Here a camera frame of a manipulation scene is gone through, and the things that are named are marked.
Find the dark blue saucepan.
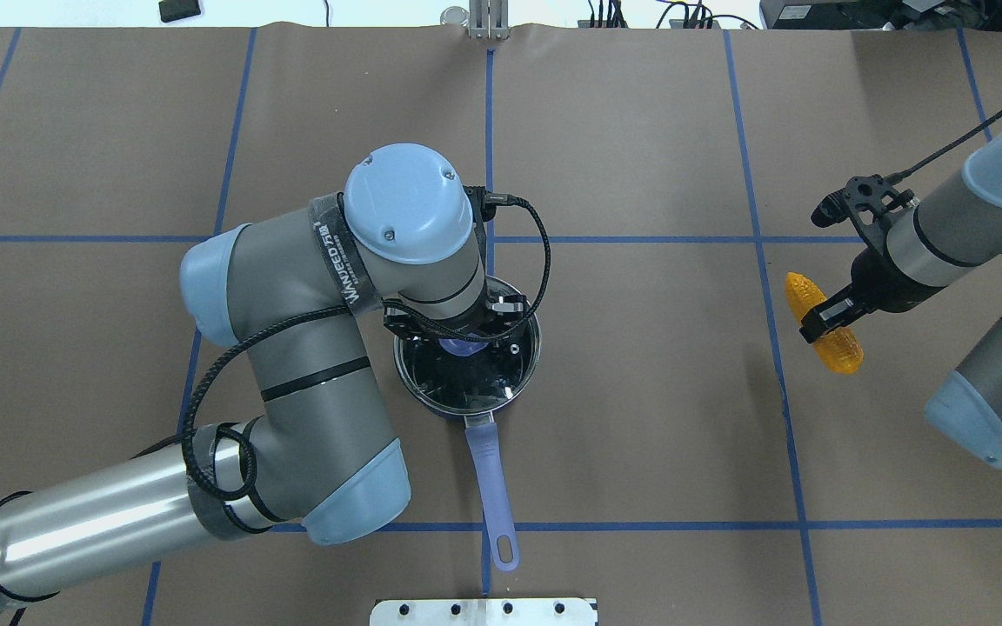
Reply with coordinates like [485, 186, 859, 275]
[392, 275, 542, 573]

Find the yellow plastic corn cob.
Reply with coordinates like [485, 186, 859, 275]
[785, 272, 865, 374]

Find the white camera mast base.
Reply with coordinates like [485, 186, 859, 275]
[369, 597, 601, 625]

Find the aluminium frame post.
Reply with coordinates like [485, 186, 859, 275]
[466, 0, 511, 41]

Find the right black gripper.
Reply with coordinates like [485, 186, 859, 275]
[799, 252, 936, 343]

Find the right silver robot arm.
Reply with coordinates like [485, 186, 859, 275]
[784, 132, 1002, 470]

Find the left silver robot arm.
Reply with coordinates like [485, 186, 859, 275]
[0, 143, 544, 618]

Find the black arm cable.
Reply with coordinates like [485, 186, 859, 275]
[888, 77, 1002, 183]

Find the glass pot lid blue knob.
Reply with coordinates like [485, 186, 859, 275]
[393, 278, 542, 413]

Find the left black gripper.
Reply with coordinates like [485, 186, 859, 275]
[383, 296, 530, 342]

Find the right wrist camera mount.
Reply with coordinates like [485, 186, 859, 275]
[811, 175, 919, 252]

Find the small black device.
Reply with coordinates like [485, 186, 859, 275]
[157, 0, 203, 24]

